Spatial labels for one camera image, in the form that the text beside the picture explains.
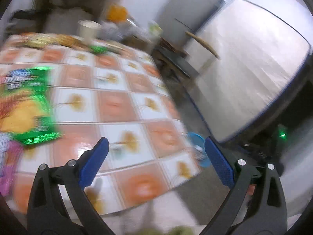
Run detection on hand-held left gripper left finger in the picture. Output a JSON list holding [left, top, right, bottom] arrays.
[[27, 137, 115, 235]]

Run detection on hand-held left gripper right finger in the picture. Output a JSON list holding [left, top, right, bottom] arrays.
[[204, 136, 288, 235]]

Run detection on blue mesh basket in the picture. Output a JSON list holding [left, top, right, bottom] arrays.
[[186, 132, 211, 168]]

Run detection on green fleece cuff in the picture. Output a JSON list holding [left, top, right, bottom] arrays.
[[139, 225, 196, 235]]

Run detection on white wrapped mattress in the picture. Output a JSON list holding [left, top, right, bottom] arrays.
[[188, 0, 312, 144]]

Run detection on green potato chips bag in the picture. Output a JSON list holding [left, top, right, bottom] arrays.
[[0, 66, 62, 146]]

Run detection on purple snack bag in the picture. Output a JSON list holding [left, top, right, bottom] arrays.
[[0, 132, 25, 197]]

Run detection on wooden chair with dark seat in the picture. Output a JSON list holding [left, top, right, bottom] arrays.
[[152, 31, 222, 79]]

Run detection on orange snack packet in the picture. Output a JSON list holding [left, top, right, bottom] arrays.
[[55, 35, 84, 48]]

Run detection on white paper cup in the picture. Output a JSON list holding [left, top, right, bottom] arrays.
[[78, 20, 102, 44]]

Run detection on yellow green snack packet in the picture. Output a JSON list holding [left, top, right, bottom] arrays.
[[25, 38, 53, 49]]

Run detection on clear plastic bags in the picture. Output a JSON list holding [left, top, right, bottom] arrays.
[[100, 20, 149, 42]]

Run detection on green and white carton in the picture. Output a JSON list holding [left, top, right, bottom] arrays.
[[148, 21, 163, 36]]

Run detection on orange plastic bag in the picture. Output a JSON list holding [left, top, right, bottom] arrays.
[[106, 4, 128, 22]]

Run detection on black bag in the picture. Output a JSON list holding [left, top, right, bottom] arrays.
[[10, 10, 48, 30]]

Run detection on grey refrigerator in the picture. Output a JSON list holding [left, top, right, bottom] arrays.
[[156, 0, 223, 52]]

